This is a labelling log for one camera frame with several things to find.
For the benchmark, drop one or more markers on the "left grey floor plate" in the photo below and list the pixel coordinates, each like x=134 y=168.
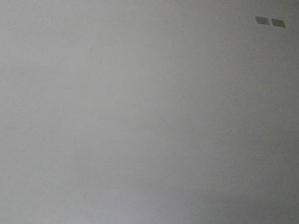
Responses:
x=262 y=20

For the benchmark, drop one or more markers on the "grey floor plate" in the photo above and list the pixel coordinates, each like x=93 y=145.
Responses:
x=278 y=23
x=262 y=20

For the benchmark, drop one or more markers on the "right grey floor plate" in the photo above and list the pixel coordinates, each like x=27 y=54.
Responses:
x=278 y=23

